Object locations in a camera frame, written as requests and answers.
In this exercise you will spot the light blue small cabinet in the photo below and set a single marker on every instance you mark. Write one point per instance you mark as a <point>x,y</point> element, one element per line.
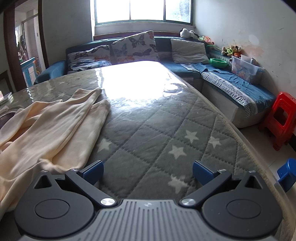
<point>29,71</point>

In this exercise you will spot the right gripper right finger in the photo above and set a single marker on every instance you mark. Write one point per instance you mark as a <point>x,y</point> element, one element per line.
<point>212,183</point>

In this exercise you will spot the butterfly pillow lying flat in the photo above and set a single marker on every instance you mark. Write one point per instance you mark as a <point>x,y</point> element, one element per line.
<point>97,57</point>

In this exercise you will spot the window with green frame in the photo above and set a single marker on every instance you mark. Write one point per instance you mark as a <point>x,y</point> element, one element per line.
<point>175,11</point>

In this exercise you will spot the colourful plush toys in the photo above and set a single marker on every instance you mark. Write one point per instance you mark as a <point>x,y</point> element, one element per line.
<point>206,39</point>

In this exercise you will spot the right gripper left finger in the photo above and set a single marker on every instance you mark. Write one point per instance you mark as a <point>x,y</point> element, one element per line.
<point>83,180</point>

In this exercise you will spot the clear plastic storage box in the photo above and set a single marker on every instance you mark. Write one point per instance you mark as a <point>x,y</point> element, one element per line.
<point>247,71</point>

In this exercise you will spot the brown plush toys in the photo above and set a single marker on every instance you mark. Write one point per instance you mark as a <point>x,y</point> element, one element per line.
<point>233,50</point>

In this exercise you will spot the grey star quilted tablecloth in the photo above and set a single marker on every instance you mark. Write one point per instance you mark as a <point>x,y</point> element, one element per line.
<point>157,127</point>

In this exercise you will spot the blue plastic stool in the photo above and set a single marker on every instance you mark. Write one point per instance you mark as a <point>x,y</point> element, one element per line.
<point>287,174</point>

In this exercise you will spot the white plush toy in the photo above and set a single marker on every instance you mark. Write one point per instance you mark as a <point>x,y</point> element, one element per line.
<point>186,34</point>

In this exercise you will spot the blue corner sofa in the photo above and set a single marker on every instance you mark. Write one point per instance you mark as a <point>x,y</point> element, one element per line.
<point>241,102</point>

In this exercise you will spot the butterfly pillow upright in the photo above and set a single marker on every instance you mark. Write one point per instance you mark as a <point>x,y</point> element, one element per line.
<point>138,47</point>

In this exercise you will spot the cream knit garment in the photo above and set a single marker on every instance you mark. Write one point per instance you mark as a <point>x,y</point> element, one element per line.
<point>52,136</point>

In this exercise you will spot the red plastic stool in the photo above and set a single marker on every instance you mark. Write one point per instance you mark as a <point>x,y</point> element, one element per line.
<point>280,120</point>

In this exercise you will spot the green plastic bowl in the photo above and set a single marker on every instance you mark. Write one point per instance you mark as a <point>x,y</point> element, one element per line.
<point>218,63</point>

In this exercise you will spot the grey cushion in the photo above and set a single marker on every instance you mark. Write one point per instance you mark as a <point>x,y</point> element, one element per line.
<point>188,52</point>

